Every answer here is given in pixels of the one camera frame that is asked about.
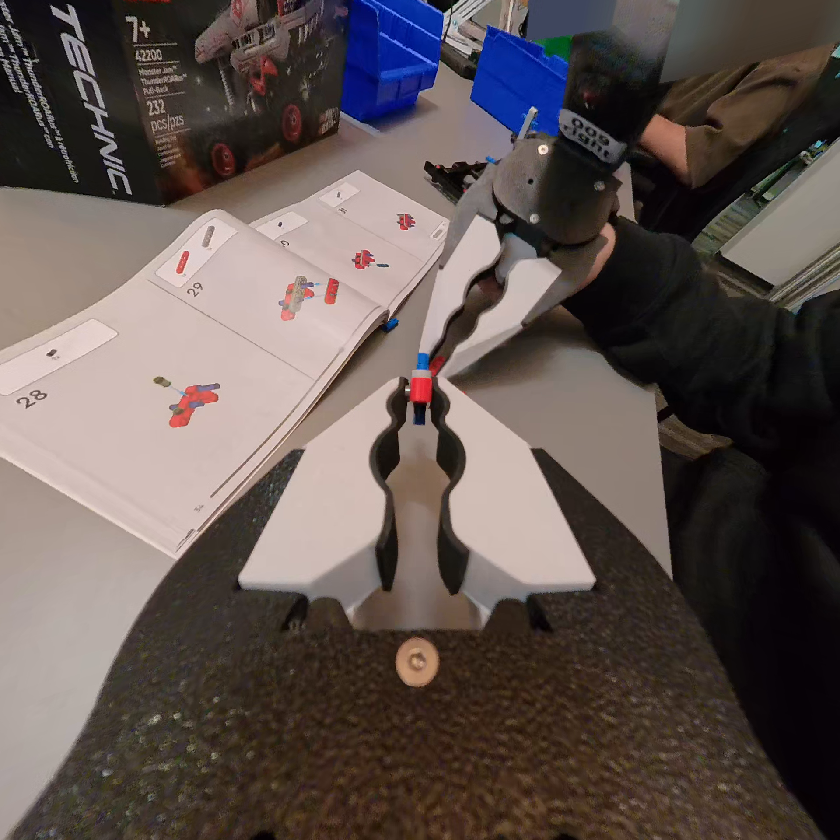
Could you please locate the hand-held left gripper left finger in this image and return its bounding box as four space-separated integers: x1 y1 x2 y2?
238 377 411 627

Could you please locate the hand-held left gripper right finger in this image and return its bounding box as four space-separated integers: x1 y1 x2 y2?
433 379 598 627

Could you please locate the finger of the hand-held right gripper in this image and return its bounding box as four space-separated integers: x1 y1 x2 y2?
419 213 508 361
434 244 568 380

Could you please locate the red blue toy brick assembly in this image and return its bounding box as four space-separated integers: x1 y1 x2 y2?
407 352 435 427

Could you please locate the person's right forearm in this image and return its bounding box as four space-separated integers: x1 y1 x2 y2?
564 217 840 454

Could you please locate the grey desk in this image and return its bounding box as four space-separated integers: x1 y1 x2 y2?
0 59 677 821

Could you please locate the blue storage bin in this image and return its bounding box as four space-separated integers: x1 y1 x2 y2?
470 26 571 135
341 0 444 126

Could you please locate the white instruction booklet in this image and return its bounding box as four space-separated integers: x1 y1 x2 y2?
0 169 450 559

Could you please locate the person's torso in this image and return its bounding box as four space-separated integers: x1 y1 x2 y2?
659 289 840 840

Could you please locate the black toy set box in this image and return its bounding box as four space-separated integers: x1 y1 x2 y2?
0 0 350 206

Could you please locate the black toy brick frame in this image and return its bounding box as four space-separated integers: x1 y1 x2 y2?
423 156 500 206

